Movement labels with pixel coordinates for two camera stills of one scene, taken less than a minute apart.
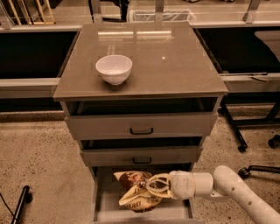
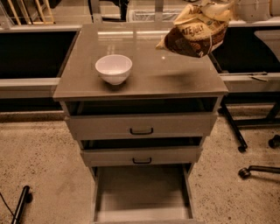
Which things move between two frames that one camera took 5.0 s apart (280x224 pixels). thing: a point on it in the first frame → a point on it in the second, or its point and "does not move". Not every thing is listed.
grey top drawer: (108, 120) does not move
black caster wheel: (275, 142) does not move
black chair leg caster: (244, 172) does not move
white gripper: (180, 185) → (216, 9)
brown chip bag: (136, 196) → (194, 33)
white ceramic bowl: (115, 69) does not move
